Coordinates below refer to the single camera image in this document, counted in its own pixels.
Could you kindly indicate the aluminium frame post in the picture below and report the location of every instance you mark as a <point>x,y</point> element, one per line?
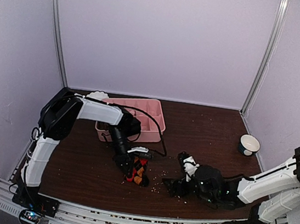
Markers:
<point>58,42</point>
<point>264,65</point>

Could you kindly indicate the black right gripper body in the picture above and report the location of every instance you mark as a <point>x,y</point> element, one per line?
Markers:
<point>207,197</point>

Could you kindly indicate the pink divided organizer tray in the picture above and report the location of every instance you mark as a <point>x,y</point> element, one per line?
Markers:
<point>149,130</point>

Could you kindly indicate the black red argyle sock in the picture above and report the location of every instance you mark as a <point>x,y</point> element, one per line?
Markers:
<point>138,173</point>

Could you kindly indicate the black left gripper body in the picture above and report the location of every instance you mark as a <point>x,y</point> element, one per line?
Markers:
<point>118,136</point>

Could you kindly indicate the white dark blue cup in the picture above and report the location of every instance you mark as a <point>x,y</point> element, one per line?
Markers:
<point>248,145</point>

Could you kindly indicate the left aluminium frame post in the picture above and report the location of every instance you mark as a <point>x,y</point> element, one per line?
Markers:
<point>58,42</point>

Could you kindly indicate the right aluminium frame post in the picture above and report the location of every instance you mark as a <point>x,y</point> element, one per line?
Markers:
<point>264,65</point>

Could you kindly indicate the white scalloped ceramic bowl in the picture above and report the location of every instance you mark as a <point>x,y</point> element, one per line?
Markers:
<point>98,95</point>

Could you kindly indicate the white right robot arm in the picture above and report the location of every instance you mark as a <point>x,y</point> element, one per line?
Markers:
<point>283,182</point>

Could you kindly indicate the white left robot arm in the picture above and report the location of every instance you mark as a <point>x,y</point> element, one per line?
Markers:
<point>56,122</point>

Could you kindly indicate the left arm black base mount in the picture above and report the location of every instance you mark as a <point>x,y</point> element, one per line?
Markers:
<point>29,198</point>

